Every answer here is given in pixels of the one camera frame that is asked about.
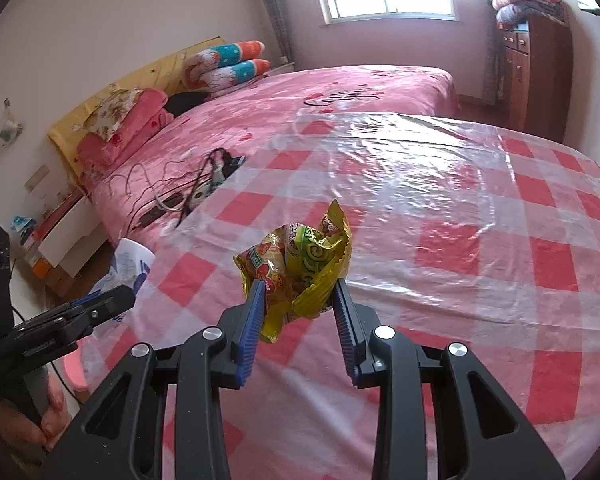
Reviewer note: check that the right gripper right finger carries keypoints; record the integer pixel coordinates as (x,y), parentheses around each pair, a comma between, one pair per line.
(480,431)

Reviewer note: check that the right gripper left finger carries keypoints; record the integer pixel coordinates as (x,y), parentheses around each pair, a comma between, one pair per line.
(118,434)

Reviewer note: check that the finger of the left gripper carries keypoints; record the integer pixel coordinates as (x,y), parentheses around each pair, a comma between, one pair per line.
(98,309)

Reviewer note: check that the grey silver foil bag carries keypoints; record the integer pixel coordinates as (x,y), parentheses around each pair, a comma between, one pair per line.
(129,266)

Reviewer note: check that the yellow green snack wrapper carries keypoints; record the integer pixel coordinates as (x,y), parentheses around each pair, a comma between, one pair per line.
(300,267)

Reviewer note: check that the person's left hand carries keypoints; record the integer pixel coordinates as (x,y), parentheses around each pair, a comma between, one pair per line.
(17,430)

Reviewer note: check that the white bedside table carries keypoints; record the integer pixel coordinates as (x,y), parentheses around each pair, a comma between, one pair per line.
(60,247)

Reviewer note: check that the pink bed cover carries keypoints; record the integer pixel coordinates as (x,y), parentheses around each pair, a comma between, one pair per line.
(157,161)

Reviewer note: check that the black power adapter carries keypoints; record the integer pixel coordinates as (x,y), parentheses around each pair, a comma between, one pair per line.
(156,212)

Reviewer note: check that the folded pink blanket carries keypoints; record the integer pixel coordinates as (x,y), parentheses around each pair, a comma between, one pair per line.
(145,119)

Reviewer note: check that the white power strip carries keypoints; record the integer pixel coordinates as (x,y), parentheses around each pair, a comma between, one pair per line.
(210,181)

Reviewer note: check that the floral pillow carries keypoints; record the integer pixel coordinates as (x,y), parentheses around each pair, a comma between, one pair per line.
(107,117)

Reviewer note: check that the black plug charger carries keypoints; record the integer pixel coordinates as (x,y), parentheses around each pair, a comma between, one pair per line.
(231,163)

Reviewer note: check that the black garment on bed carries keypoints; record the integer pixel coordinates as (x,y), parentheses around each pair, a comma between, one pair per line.
(181,102)

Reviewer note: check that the colourful rolled quilt lower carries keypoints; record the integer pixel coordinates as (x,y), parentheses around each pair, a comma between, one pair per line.
(223,78)

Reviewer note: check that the colourful rolled quilt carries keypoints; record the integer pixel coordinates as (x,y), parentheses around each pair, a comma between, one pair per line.
(223,78)
(220,56)

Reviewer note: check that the colourful rolled quilt upper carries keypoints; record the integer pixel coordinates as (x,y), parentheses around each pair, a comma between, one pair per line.
(220,56)

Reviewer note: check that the grey curtain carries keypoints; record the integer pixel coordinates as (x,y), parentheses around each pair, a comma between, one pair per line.
(275,5)

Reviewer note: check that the brown wooden cabinet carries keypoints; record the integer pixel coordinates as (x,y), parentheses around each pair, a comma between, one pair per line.
(537,63)

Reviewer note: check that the folded blankets on cabinet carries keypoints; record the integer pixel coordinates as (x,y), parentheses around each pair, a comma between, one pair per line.
(510,13)

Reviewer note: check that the wall hanging ornament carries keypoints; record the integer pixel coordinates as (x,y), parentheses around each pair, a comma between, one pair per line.
(12,127)

